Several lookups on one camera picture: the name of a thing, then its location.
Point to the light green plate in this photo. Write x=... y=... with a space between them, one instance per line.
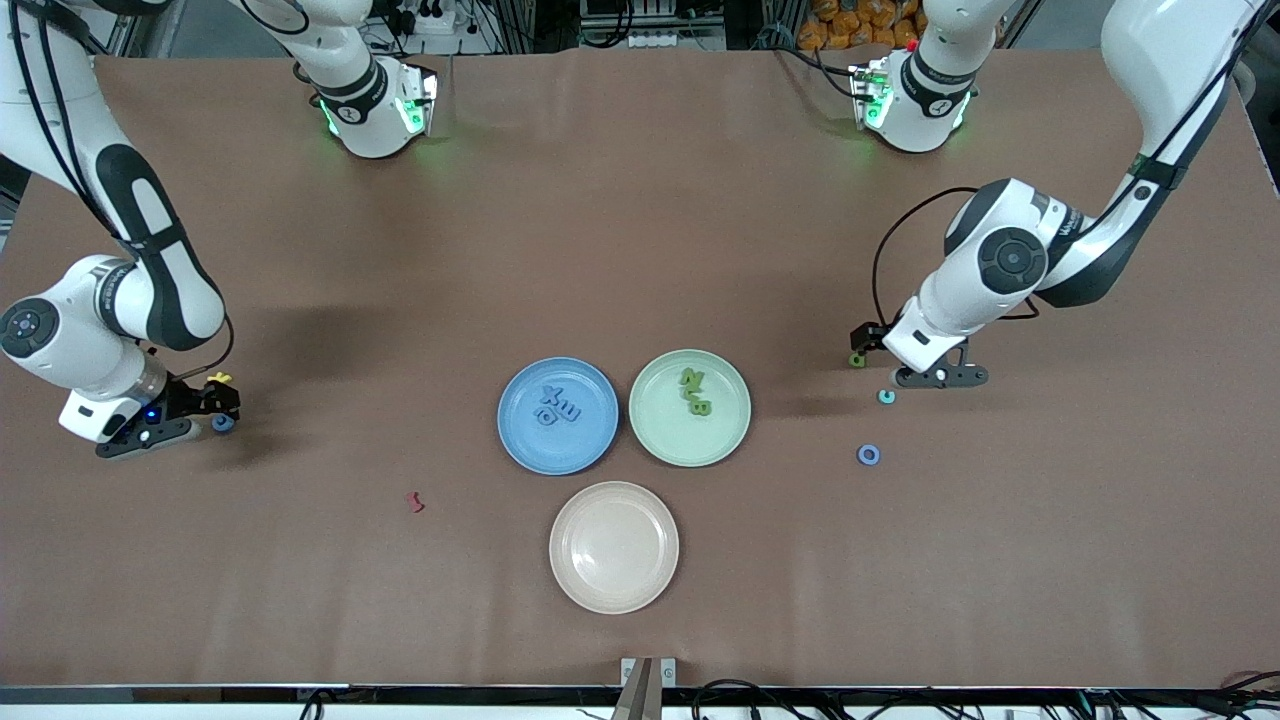
x=660 y=430

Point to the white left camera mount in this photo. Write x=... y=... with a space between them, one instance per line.
x=925 y=348

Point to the beige plate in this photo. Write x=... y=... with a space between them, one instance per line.
x=614 y=547

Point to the pile of orange objects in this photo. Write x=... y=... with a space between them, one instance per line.
x=850 y=25

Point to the blue foam letter X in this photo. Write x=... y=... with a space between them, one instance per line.
x=552 y=397

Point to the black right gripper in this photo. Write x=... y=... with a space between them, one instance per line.
x=186 y=397

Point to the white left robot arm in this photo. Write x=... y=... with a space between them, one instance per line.
x=1170 y=60

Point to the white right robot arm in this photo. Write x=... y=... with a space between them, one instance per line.
x=75 y=355

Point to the blue plate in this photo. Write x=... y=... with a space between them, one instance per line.
x=590 y=445

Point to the metal camera bracket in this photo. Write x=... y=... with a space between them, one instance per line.
x=640 y=690

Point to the blue foam letter O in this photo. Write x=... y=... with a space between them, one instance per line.
x=861 y=455

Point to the white power strip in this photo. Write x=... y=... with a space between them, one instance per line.
x=655 y=40

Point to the blue foam letter E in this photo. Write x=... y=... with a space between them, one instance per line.
x=568 y=412

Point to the green foam letter N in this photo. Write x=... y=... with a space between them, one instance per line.
x=692 y=378

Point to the power strip with plugs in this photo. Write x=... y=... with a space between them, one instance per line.
x=430 y=18

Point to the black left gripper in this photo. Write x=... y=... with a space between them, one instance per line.
x=872 y=338

